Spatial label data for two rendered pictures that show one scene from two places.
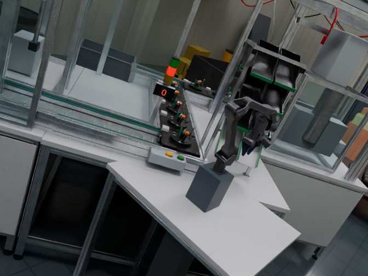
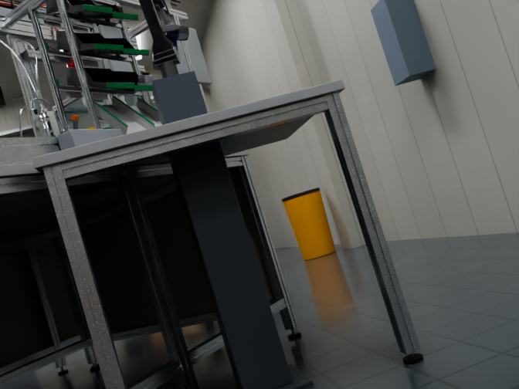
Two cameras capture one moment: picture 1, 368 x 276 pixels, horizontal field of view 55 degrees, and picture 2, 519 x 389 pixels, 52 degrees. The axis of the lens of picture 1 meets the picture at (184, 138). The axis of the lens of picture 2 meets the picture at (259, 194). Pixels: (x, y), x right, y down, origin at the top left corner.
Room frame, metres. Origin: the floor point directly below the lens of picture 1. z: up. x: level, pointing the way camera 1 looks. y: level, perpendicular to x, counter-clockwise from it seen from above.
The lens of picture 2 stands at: (0.26, 0.88, 0.52)
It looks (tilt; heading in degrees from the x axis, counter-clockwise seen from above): 3 degrees up; 316
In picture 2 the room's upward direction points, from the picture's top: 17 degrees counter-clockwise
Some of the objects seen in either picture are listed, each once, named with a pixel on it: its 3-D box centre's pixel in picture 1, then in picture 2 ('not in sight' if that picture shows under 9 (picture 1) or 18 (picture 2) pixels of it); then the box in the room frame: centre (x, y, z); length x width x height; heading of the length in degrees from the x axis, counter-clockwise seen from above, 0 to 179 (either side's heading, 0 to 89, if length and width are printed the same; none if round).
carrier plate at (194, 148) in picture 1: (179, 142); not in sight; (2.03, 0.01, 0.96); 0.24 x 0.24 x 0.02; 15
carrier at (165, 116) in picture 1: (179, 118); not in sight; (2.27, 0.08, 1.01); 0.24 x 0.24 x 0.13; 15
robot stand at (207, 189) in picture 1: (209, 186); (181, 110); (1.65, -0.22, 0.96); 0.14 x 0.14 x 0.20; 59
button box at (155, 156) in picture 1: (167, 159); (93, 140); (1.80, 0.04, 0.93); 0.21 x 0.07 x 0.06; 105
